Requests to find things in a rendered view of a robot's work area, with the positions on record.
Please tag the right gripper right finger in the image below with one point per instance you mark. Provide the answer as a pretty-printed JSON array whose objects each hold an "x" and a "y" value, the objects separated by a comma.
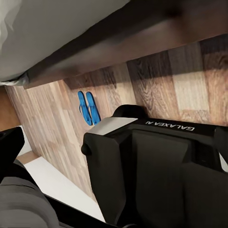
[{"x": 220, "y": 140}]

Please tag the sandal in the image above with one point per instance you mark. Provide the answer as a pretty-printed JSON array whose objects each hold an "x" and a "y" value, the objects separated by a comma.
[
  {"x": 92, "y": 108},
  {"x": 84, "y": 108}
]

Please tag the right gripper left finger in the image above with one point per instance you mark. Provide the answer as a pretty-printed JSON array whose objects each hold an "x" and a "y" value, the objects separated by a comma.
[{"x": 11, "y": 142}]

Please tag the bed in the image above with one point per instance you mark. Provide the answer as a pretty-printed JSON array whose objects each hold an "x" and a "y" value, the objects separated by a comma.
[{"x": 43, "y": 41}]

